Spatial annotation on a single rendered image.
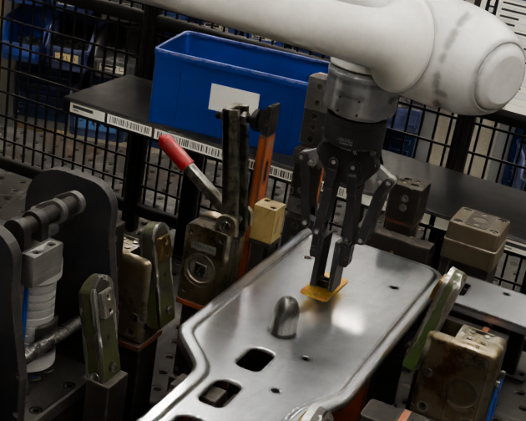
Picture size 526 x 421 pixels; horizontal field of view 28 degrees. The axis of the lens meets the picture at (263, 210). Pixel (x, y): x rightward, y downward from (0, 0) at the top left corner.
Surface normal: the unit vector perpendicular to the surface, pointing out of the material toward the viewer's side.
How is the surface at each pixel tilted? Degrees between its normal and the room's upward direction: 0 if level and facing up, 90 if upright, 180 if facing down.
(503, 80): 91
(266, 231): 90
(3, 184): 0
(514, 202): 0
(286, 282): 0
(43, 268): 90
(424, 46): 77
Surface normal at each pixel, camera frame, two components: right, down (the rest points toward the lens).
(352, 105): -0.43, 0.30
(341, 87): -0.65, 0.21
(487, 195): 0.15, -0.91
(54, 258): 0.89, 0.29
